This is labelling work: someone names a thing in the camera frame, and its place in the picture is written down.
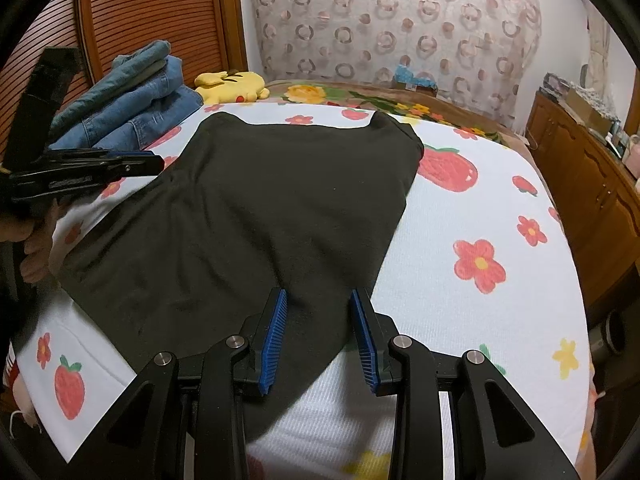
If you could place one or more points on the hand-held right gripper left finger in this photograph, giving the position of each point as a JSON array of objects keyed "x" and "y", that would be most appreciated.
[{"x": 272, "y": 345}]

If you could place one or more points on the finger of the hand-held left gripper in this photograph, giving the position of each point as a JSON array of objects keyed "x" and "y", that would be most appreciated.
[
  {"x": 125, "y": 166},
  {"x": 90, "y": 153}
]

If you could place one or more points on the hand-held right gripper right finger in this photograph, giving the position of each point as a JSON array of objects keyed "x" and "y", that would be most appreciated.
[{"x": 367, "y": 345}]

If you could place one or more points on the black pants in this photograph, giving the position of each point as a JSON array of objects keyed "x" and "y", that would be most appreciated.
[{"x": 250, "y": 210}]

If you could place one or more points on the person's left hand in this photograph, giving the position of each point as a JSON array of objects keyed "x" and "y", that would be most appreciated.
[{"x": 42, "y": 255}]

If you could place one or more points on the light blue folded jeans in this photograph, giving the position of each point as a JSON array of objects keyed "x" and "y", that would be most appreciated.
[{"x": 110, "y": 80}]

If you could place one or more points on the white flower strawberry blanket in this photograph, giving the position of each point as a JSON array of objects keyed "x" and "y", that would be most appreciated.
[{"x": 475, "y": 310}]

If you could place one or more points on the yellow plush toy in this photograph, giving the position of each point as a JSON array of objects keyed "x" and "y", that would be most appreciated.
[{"x": 230, "y": 86}]

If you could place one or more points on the brown slatted wooden wardrobe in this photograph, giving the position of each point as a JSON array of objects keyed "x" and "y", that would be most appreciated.
[{"x": 150, "y": 10}]

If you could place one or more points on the grey trash bin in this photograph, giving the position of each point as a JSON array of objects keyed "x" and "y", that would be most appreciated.
[{"x": 607, "y": 335}]

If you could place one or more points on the red white cloth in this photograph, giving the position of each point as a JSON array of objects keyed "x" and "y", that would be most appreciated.
[{"x": 15, "y": 385}]

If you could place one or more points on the blue packaged item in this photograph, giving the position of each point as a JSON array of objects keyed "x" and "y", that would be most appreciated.
[{"x": 415, "y": 80}]

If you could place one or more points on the brown wooden side cabinet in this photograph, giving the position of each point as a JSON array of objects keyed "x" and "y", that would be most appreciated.
[{"x": 585, "y": 185}]

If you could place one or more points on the cardboard box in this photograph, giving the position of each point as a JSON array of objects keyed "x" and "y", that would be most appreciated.
[{"x": 590, "y": 112}]

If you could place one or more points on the pink thermos jug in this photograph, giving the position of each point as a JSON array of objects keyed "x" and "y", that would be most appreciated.
[{"x": 634, "y": 155}]

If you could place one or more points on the beige tied side curtain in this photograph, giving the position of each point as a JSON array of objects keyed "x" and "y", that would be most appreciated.
[{"x": 602, "y": 60}]

